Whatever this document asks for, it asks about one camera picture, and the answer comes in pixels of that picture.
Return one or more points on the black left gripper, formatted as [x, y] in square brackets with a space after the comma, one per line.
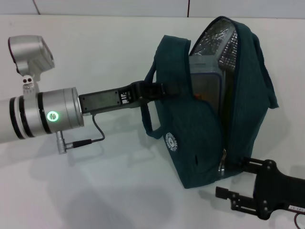
[104, 100]

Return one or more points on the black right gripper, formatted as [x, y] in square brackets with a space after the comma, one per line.
[278, 190]

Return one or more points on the grey lunch box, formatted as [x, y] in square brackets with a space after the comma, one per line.
[205, 83]

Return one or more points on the dark teal insulated lunch bag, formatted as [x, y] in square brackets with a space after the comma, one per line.
[202, 143]

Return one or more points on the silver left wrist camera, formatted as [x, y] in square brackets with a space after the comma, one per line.
[31, 55]

